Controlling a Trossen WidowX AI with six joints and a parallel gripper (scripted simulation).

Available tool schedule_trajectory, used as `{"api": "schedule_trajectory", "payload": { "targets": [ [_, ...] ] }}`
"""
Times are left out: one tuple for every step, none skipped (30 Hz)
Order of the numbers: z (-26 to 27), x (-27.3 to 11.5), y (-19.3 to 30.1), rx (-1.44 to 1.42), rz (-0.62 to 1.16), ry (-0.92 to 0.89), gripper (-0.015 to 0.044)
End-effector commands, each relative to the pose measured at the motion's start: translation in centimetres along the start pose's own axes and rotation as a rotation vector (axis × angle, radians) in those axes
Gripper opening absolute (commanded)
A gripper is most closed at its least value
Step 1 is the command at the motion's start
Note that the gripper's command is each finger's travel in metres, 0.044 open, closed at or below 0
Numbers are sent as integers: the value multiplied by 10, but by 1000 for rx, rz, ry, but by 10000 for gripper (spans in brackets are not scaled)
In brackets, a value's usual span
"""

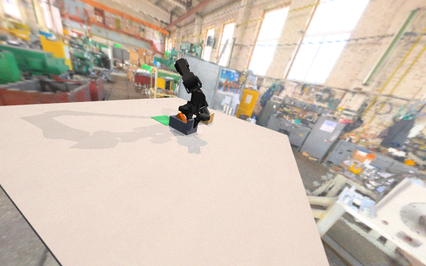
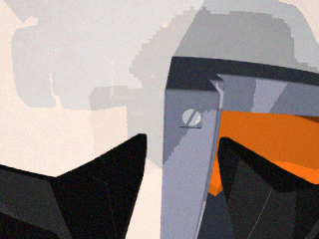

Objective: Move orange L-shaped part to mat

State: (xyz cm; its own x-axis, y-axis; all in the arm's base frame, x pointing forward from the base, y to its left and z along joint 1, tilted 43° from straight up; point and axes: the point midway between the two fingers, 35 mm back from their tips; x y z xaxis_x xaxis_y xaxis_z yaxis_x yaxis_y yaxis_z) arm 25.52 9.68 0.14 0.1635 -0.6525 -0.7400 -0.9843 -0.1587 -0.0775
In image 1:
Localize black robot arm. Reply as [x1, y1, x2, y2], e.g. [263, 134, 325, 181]
[174, 58, 209, 115]

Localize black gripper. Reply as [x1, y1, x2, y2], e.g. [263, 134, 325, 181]
[184, 100, 210, 128]

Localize orange l-shaped part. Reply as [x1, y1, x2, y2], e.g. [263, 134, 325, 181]
[176, 113, 187, 122]

